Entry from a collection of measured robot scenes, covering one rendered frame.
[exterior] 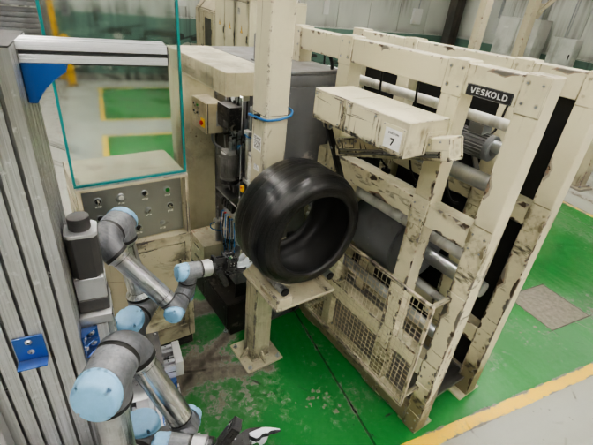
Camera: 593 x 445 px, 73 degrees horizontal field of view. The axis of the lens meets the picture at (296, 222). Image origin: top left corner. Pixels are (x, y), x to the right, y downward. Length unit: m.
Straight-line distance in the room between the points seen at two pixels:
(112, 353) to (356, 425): 1.82
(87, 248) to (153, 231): 1.14
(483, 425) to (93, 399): 2.36
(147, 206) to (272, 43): 1.08
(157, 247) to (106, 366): 1.38
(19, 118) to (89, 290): 0.56
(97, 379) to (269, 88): 1.35
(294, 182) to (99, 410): 1.09
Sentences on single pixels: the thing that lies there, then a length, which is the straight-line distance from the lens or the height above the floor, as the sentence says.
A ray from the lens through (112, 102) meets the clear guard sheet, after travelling 2.07.
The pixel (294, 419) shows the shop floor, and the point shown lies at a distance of 2.62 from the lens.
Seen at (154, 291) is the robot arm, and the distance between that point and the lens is 1.67.
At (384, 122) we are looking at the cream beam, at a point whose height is 1.75.
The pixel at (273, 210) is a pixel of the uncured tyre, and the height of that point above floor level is 1.36.
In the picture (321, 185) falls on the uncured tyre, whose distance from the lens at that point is 1.76.
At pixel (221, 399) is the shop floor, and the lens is 2.69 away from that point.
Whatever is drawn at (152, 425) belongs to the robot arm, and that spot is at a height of 0.95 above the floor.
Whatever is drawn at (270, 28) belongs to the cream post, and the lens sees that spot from 1.87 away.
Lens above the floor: 2.17
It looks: 30 degrees down
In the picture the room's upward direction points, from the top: 6 degrees clockwise
